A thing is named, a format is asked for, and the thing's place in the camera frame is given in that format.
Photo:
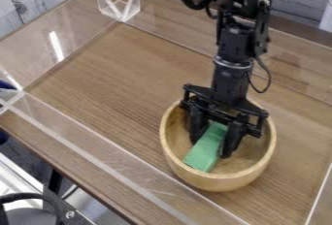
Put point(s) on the blue object at left edge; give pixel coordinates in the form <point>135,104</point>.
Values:
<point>5,85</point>

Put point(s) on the clear acrylic corner bracket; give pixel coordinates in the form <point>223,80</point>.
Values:
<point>119,10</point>

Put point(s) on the brown wooden bowl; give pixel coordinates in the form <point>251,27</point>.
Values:
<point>230,173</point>

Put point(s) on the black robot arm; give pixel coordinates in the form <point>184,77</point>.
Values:
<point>242,41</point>

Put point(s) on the black metal base plate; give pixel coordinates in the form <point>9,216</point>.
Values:
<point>69,215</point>

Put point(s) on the black table leg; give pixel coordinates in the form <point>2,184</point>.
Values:
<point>54,182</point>

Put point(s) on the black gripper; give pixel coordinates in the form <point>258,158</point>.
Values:
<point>222,103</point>

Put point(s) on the clear acrylic front wall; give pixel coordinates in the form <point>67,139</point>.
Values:
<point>120,179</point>

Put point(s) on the green rectangular block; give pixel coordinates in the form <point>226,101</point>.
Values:
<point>203,154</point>

